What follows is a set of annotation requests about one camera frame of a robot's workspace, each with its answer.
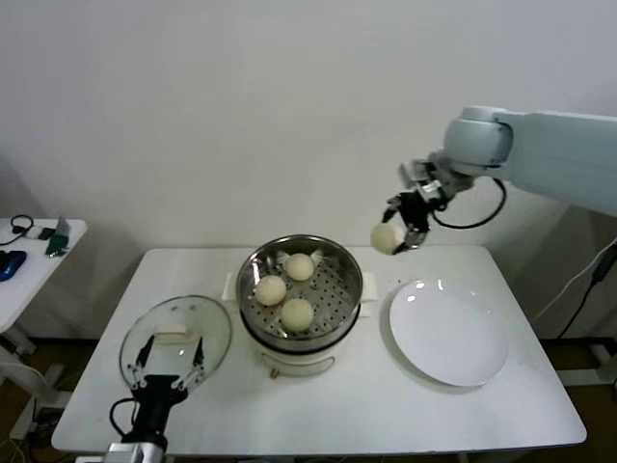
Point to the blue handheld object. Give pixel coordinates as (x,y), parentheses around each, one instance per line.
(12,263)

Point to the dark power adapter plug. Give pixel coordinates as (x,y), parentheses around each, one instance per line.
(605,269)

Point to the white side table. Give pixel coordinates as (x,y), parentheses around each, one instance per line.
(29,294)

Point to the white round plate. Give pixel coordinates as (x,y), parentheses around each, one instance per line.
(448,333)

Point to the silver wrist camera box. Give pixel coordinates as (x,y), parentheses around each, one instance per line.
(414,174)

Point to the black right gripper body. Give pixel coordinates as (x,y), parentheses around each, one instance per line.
(415,212)

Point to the white electric cooker base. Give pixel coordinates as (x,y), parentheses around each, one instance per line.
(299,359)

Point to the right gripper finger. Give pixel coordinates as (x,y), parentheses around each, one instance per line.
(393,206)
(412,239)

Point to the white steamed baozi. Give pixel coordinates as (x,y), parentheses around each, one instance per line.
(299,265)
(384,237)
(296,314)
(270,289)

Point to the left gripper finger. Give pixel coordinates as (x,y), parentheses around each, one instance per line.
(196,366)
(140,366)

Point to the small dark item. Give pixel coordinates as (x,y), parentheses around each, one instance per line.
(47,234)

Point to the green circuit board item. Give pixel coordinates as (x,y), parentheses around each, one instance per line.
(59,238)

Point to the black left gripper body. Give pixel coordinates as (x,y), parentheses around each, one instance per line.
(154,405)

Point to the stainless steel steamer basket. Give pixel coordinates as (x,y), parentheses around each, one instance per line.
(332,289)

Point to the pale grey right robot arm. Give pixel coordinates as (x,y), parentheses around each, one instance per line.
(554,154)

